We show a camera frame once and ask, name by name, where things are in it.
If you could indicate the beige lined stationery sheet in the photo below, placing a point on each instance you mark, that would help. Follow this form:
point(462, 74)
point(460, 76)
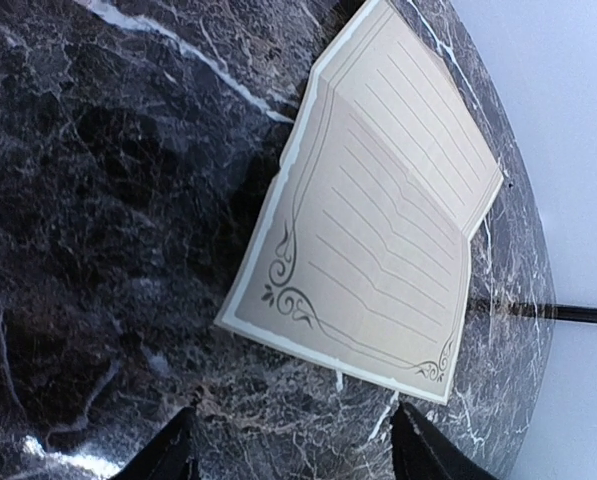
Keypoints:
point(360, 260)

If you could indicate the left black corner post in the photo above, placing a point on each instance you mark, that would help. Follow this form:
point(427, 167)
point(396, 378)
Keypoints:
point(574, 313)

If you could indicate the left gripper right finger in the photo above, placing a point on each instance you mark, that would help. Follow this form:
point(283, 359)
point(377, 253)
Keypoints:
point(421, 451)

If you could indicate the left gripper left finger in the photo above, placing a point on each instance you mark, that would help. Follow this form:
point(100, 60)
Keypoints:
point(168, 455)

